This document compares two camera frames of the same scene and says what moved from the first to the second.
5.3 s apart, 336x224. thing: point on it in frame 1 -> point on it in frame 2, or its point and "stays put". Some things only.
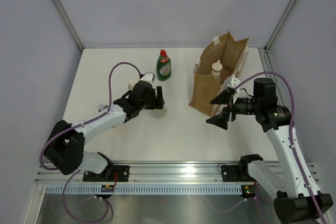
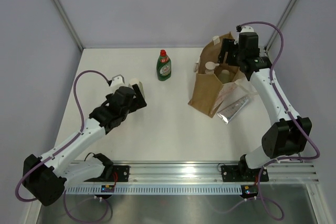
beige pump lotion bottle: (216, 71) -> (209, 66)
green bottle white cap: (159, 113) -> (224, 76)
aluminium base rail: (158, 172) stays put
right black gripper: (221, 120) -> (228, 45)
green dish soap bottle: (164, 66) stays put
